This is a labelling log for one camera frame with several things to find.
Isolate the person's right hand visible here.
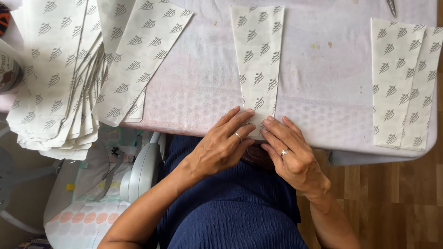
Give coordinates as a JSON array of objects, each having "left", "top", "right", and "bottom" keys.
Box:
[{"left": 260, "top": 116, "right": 331, "bottom": 202}]

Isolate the person's left hand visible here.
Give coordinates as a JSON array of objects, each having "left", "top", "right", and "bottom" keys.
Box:
[{"left": 187, "top": 106, "right": 257, "bottom": 181}]

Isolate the leaf-print paper sheet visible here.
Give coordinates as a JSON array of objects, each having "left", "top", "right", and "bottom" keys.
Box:
[
  {"left": 401, "top": 27, "right": 443, "bottom": 152},
  {"left": 230, "top": 5, "right": 285, "bottom": 140},
  {"left": 371, "top": 18, "right": 427, "bottom": 150}
]

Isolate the brown belt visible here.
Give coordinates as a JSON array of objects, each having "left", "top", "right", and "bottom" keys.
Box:
[{"left": 240, "top": 143, "right": 277, "bottom": 173}]

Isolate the navy blue dress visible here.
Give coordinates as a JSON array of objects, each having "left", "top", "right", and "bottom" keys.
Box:
[{"left": 156, "top": 135, "right": 310, "bottom": 249}]

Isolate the grey white plastic seat part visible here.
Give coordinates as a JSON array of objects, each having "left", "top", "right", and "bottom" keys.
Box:
[{"left": 119, "top": 131, "right": 167, "bottom": 205}]

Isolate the white tablecloth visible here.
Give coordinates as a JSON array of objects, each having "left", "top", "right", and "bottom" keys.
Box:
[{"left": 0, "top": 0, "right": 438, "bottom": 166}]

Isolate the pastel dotted seat cushion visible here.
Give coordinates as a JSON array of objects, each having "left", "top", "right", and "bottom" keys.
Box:
[{"left": 43, "top": 126, "right": 156, "bottom": 249}]

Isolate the pile of leaf-print papers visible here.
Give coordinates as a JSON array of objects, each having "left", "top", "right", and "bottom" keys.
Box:
[{"left": 6, "top": 0, "right": 194, "bottom": 161}]

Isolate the white printed tub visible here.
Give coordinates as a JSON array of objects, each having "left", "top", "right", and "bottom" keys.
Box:
[{"left": 0, "top": 38, "right": 25, "bottom": 95}]

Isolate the orange black striped object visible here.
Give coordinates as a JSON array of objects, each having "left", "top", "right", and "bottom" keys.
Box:
[{"left": 0, "top": 3, "right": 11, "bottom": 37}]

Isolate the grey strap with black buckle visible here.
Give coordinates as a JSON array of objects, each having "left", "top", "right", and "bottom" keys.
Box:
[{"left": 93, "top": 147, "right": 127, "bottom": 203}]

